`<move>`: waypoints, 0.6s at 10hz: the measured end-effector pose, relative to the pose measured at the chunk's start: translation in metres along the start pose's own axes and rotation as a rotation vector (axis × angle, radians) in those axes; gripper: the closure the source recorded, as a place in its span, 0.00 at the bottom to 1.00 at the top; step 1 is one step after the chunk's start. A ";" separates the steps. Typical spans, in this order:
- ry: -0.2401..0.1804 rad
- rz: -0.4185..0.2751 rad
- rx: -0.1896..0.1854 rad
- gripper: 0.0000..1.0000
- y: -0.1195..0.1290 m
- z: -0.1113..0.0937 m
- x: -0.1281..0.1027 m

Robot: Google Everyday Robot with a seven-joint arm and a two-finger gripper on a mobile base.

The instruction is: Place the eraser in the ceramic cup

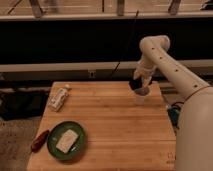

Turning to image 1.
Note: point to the red chili pepper toy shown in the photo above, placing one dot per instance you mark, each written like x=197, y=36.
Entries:
x=39, y=141

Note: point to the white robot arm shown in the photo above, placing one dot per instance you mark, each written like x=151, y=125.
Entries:
x=194, y=140

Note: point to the wooden table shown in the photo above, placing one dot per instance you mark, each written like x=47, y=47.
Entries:
x=123, y=133

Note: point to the green round plate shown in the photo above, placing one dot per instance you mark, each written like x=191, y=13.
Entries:
x=56, y=133

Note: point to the white rectangular eraser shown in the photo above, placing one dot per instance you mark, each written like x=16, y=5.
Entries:
x=66, y=141

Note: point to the white ceramic cup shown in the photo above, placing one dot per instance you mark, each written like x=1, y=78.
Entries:
x=140, y=95

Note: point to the white squeeze bottle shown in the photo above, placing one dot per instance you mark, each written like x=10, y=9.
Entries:
x=57, y=101

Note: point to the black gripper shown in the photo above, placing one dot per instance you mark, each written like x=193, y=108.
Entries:
x=137, y=85

